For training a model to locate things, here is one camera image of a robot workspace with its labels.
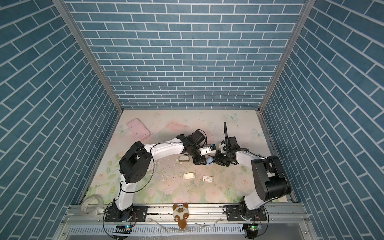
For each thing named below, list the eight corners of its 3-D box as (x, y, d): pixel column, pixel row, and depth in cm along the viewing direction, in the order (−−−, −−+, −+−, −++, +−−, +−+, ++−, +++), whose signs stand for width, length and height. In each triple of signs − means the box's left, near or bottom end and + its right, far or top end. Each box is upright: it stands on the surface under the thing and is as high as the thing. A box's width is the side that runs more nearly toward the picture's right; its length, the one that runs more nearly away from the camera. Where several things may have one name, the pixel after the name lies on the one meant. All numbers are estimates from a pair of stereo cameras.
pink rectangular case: (140, 142, 102) (139, 140, 100) (126, 125, 113) (125, 122, 110) (152, 135, 107) (151, 133, 104) (137, 119, 117) (136, 116, 114)
